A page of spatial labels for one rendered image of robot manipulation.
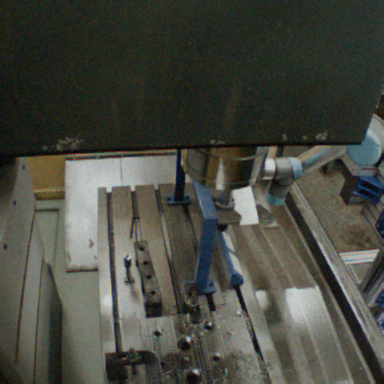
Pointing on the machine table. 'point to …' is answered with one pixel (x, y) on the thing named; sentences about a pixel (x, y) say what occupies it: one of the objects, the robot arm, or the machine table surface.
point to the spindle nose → (225, 166)
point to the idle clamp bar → (147, 274)
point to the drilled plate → (166, 351)
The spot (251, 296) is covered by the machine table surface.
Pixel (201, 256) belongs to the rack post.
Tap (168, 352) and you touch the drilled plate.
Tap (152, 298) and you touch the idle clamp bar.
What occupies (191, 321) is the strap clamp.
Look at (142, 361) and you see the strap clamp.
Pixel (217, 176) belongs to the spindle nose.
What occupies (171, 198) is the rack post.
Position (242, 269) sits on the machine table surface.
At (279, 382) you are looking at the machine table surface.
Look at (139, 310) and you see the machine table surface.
